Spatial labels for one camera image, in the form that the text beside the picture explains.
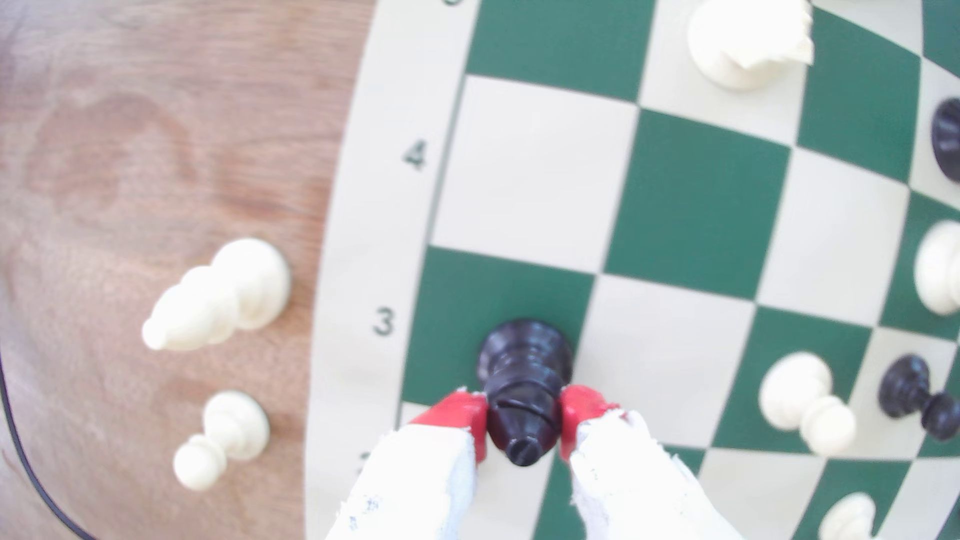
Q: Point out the white knight chess piece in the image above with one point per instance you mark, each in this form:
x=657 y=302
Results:
x=742 y=41

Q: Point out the green and white chess board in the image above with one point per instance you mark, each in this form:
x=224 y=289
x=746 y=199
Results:
x=697 y=202

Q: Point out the black pawn chess piece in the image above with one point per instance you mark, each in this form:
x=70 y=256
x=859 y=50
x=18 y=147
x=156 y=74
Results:
x=907 y=388

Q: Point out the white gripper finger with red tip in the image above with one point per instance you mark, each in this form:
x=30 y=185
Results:
x=412 y=487
x=630 y=487

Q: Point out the white pawn chess piece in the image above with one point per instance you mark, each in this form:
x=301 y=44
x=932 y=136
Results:
x=232 y=427
x=799 y=394
x=847 y=519

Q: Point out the white bishop chess piece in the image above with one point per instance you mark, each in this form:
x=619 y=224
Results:
x=225 y=296

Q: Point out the black bishop chess piece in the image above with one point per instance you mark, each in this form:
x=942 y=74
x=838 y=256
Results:
x=523 y=382

